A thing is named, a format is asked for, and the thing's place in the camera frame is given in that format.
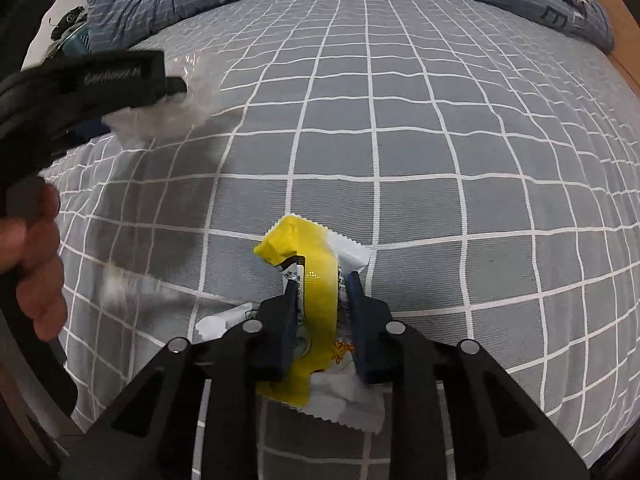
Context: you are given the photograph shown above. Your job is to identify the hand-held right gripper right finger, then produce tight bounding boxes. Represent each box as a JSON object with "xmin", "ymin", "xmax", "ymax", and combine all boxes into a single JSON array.
[{"xmin": 345, "ymin": 270, "xmax": 591, "ymax": 480}]

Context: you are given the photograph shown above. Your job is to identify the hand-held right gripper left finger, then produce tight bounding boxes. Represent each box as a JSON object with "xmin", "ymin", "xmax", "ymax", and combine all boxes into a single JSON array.
[{"xmin": 60, "ymin": 272, "xmax": 306, "ymax": 480}]

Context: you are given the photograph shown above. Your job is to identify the clear plastic bag white contents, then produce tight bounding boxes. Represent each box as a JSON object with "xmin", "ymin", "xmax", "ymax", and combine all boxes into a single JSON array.
[{"xmin": 102, "ymin": 50, "xmax": 236, "ymax": 151}]

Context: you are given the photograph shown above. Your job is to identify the yellow and white snack wrapper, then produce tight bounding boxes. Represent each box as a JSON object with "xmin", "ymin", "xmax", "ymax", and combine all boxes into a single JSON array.
[{"xmin": 252, "ymin": 214, "xmax": 386, "ymax": 433}]

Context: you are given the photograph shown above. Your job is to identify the person's left hand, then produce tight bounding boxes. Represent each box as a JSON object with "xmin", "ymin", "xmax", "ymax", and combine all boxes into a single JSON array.
[{"xmin": 0, "ymin": 179, "xmax": 68, "ymax": 342}]

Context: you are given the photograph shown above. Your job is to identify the white crumpled wrapper piece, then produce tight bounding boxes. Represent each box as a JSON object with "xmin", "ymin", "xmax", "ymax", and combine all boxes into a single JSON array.
[{"xmin": 194, "ymin": 304, "xmax": 258, "ymax": 343}]

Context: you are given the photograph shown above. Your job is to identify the blue striped quilt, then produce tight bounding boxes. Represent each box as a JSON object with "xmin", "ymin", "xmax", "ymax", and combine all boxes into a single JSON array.
[{"xmin": 87, "ymin": 0, "xmax": 616, "ymax": 51}]

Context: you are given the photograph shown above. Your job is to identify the grey checked bed sheet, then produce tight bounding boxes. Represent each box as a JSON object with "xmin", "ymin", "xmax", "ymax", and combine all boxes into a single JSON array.
[{"xmin": 40, "ymin": 0, "xmax": 640, "ymax": 466}]

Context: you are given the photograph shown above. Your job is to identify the wooden headboard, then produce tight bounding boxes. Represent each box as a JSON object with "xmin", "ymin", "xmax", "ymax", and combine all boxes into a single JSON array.
[{"xmin": 597, "ymin": 5, "xmax": 640, "ymax": 91}]

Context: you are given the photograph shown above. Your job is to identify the black wired device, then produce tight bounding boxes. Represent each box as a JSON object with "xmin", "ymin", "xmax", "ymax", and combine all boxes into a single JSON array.
[{"xmin": 50, "ymin": 6, "xmax": 87, "ymax": 43}]

